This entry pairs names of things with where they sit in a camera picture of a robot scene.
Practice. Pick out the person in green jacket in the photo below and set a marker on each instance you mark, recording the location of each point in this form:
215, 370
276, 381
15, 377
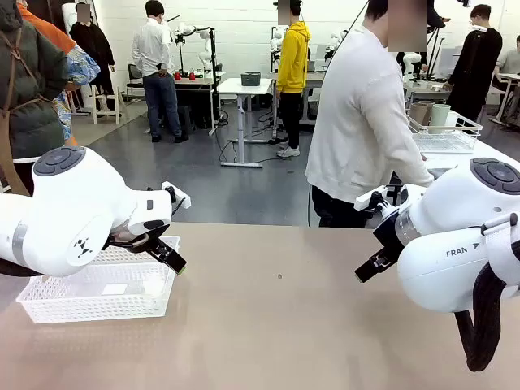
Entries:
28, 81

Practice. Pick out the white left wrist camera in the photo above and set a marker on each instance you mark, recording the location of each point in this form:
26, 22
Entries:
170, 189

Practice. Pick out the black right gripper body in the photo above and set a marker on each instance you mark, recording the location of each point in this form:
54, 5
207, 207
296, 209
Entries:
390, 235

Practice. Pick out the person in white sweater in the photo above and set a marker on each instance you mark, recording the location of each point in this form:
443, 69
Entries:
357, 122

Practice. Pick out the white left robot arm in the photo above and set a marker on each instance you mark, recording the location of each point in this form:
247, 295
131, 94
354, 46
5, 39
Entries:
61, 211

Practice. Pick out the white standing desk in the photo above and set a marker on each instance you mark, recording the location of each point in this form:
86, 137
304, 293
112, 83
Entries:
243, 87

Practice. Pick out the long background workbench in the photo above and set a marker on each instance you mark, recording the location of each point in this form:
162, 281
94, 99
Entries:
422, 87

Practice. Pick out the brown background work table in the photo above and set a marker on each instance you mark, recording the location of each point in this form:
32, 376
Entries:
195, 83

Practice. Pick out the white cup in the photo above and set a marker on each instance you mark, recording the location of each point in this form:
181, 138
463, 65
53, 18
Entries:
454, 118

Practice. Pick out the white side table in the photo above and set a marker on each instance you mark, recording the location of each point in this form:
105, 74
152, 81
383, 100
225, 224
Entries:
499, 150

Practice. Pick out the tall mint green cup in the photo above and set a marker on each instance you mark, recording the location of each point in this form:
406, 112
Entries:
440, 115

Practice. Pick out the grey storage bin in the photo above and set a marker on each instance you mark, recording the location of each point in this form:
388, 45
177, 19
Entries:
250, 79

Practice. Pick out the white perforated plastic basket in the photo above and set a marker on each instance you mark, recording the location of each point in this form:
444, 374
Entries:
93, 292

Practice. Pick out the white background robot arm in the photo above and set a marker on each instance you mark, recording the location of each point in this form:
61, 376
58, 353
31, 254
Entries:
412, 61
336, 40
205, 44
277, 40

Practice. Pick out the person in black sweater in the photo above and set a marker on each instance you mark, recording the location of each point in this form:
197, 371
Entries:
475, 69

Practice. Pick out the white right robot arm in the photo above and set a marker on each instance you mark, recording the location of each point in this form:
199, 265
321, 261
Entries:
447, 227

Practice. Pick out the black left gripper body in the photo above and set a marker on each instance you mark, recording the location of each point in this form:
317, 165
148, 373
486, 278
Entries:
152, 237

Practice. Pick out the mannequin in orange clothes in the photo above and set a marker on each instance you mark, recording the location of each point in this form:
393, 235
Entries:
81, 67

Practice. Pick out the person in long black coat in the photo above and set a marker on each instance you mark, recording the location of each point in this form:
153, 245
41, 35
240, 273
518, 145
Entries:
93, 48

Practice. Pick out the black office chair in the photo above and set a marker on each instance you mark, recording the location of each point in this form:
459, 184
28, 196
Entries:
134, 81

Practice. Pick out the person's right forearm white sleeve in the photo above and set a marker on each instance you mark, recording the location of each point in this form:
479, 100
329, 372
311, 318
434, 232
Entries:
414, 170

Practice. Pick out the person in yellow hoodie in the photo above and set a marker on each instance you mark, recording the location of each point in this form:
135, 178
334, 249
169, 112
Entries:
292, 61

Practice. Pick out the white wooden step stool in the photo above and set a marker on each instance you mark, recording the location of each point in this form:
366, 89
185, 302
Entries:
105, 103

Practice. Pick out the person in white shirt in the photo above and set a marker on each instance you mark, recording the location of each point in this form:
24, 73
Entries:
154, 53

